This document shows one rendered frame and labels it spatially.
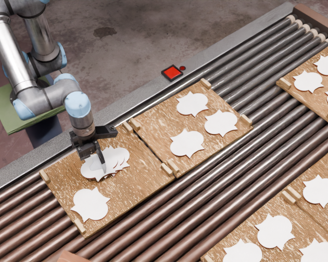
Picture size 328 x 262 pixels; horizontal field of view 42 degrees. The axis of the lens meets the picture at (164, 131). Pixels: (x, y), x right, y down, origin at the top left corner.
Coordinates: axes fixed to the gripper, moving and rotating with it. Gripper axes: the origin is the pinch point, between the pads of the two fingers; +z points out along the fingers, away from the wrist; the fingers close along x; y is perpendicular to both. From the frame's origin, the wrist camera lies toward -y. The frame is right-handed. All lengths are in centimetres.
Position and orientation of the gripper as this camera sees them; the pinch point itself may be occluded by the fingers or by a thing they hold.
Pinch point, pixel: (98, 158)
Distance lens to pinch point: 164.4
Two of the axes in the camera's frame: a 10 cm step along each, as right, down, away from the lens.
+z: 0.1, 6.1, 7.9
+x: 5.3, 6.7, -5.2
